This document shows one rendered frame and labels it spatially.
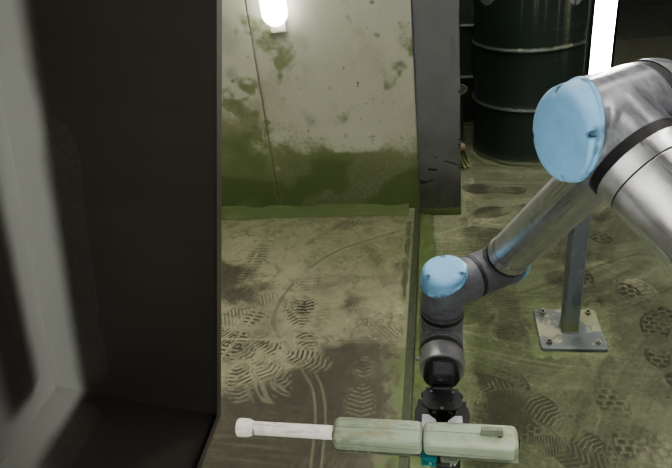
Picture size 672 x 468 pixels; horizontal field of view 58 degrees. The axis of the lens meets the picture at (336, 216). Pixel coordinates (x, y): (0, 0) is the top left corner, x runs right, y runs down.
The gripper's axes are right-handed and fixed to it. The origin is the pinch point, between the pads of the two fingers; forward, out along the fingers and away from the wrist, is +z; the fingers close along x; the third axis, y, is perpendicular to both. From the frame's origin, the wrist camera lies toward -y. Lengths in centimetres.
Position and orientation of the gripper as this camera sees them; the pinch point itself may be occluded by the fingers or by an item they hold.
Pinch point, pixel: (442, 454)
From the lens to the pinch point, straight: 113.0
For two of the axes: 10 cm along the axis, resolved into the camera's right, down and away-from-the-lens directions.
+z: -1.3, 5.6, -8.2
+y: 0.9, 8.3, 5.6
